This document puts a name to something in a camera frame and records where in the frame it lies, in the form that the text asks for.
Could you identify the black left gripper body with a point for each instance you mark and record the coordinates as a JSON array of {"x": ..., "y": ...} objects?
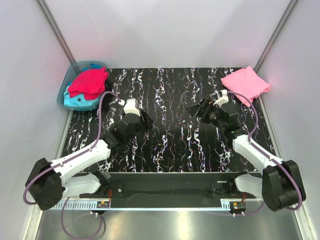
[{"x": 143, "y": 127}]

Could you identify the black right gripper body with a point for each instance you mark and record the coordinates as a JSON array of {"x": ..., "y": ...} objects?
[{"x": 212, "y": 114}]

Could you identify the pink t shirt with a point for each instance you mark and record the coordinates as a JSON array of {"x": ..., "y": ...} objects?
[{"x": 246, "y": 82}]

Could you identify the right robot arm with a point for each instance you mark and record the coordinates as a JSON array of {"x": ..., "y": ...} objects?
[{"x": 266, "y": 163}]

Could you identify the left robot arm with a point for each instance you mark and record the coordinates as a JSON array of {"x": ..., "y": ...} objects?
[{"x": 50, "y": 181}]

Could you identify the teal blue t shirt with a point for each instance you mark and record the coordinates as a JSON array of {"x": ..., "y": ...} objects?
[{"x": 83, "y": 93}]

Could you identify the magenta t shirt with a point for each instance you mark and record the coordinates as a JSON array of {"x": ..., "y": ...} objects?
[{"x": 90, "y": 83}]

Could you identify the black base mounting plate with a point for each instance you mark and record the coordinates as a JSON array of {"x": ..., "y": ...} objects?
[{"x": 168, "y": 190}]

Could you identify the translucent blue plastic basket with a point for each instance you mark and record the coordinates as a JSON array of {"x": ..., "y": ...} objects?
[{"x": 65, "y": 82}]

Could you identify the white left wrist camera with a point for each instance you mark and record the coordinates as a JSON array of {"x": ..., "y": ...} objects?
[{"x": 130, "y": 106}]

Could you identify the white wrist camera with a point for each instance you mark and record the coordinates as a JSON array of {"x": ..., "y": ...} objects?
[
  {"x": 130, "y": 106},
  {"x": 222, "y": 99}
]

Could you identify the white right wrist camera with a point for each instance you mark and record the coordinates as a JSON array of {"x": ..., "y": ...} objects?
[{"x": 222, "y": 99}]

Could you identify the aluminium front rail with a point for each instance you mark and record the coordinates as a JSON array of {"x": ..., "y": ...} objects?
[{"x": 267, "y": 188}]

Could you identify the white slotted cable duct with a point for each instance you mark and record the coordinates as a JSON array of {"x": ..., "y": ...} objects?
[{"x": 83, "y": 204}]

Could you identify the left aluminium corner post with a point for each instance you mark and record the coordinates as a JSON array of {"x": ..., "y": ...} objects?
[{"x": 49, "y": 17}]

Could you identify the aluminium corner post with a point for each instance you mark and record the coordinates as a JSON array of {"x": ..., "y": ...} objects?
[
  {"x": 275, "y": 34},
  {"x": 49, "y": 17}
]

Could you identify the right aluminium corner post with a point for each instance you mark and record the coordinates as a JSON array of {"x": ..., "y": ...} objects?
[{"x": 275, "y": 34}]

